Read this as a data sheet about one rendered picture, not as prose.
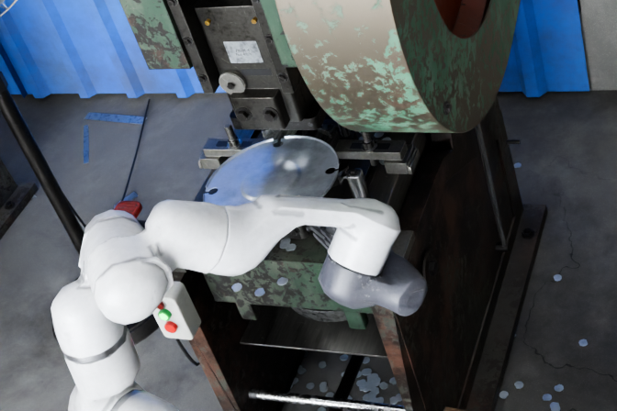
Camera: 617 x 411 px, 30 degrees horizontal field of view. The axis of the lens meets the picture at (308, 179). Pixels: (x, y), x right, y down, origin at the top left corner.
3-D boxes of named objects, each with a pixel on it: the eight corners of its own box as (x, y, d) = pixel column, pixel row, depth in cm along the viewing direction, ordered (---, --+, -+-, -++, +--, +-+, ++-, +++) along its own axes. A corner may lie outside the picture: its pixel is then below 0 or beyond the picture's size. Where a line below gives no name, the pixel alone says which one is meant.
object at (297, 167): (344, 127, 243) (343, 125, 243) (332, 216, 220) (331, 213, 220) (216, 150, 250) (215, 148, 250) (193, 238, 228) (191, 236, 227)
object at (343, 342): (412, 361, 254) (412, 359, 253) (240, 344, 271) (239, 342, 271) (458, 227, 282) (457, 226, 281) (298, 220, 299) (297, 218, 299)
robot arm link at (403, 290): (322, 230, 195) (300, 283, 197) (364, 264, 185) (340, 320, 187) (401, 247, 206) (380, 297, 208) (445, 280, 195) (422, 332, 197)
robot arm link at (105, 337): (65, 373, 181) (27, 290, 171) (53, 310, 195) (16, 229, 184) (182, 330, 183) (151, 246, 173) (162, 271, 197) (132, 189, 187)
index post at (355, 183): (369, 210, 234) (358, 174, 228) (355, 209, 235) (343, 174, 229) (373, 200, 236) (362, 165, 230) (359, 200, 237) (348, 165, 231)
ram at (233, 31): (295, 136, 228) (252, 11, 210) (228, 135, 234) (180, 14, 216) (322, 82, 239) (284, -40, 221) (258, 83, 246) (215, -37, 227)
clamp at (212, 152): (266, 171, 253) (252, 134, 246) (199, 169, 260) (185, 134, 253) (275, 152, 257) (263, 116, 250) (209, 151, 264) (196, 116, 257)
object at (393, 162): (412, 174, 239) (401, 136, 232) (338, 172, 246) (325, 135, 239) (420, 155, 243) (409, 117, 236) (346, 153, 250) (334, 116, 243)
